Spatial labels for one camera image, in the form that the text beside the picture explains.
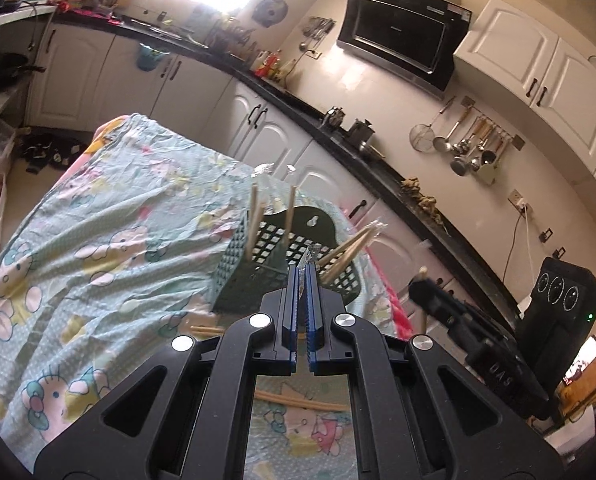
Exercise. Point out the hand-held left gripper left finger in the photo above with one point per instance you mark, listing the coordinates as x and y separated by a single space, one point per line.
292 310

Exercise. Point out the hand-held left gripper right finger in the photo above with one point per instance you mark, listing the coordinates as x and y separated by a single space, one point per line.
314 320

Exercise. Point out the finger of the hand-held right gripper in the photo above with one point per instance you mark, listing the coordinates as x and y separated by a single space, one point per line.
433 297

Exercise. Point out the dark green utensil basket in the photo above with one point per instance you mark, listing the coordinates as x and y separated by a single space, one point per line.
230 260

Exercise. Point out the television screen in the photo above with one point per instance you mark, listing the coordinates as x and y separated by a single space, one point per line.
585 360

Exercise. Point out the ginger root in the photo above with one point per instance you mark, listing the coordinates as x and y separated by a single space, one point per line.
430 207
412 186

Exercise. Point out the black kitchen countertop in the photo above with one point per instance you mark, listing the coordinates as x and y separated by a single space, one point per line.
388 175

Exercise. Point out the pale green spatula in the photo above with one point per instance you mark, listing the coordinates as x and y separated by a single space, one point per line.
488 175

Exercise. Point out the dark serving spoon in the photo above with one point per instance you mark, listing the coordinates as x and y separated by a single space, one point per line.
488 156

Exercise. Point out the steel ladle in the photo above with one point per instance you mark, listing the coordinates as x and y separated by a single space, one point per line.
440 144
459 147

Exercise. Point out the steel bowl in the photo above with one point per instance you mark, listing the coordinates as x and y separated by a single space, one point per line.
370 149

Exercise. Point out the black kettle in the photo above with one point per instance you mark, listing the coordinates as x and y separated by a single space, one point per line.
360 131

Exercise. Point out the steel teapot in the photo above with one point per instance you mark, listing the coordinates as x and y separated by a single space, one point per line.
334 117

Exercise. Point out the cartoon cat printed tablecloth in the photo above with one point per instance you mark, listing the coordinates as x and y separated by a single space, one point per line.
103 240

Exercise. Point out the white plastic bottle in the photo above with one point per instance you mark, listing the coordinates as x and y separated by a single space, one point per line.
289 71

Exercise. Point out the red label oil bottle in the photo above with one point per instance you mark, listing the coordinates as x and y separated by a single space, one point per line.
268 65

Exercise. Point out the white upper kitchen cabinets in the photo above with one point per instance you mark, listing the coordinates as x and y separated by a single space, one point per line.
508 45

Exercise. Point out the white kitchen cabinets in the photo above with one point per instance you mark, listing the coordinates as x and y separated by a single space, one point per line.
78 75
508 45

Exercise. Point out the black range hood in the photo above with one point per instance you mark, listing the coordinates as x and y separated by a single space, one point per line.
398 30

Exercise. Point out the black spice rack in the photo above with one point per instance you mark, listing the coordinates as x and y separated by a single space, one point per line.
228 35

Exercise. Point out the hanging kitchen tools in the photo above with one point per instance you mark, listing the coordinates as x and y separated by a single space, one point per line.
318 27

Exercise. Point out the blue hanging bin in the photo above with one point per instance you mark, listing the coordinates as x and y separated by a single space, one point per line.
150 57

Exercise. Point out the dark shoes pile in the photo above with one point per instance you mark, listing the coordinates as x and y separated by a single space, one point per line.
43 152

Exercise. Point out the white lower kitchen cabinets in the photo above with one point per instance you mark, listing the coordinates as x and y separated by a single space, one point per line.
78 75

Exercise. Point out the red cloth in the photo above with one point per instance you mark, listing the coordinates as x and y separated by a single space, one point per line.
85 10

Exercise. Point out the black wok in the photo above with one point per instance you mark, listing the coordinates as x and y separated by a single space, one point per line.
5 67

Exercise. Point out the grey storage shelf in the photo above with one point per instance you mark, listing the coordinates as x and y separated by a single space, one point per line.
13 15

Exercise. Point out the white wall socket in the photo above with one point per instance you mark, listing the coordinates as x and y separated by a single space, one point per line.
518 199

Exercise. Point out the metal utensil rail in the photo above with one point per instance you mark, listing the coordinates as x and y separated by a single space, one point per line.
468 103

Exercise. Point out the small dark wall fan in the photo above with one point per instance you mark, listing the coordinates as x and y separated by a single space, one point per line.
270 11

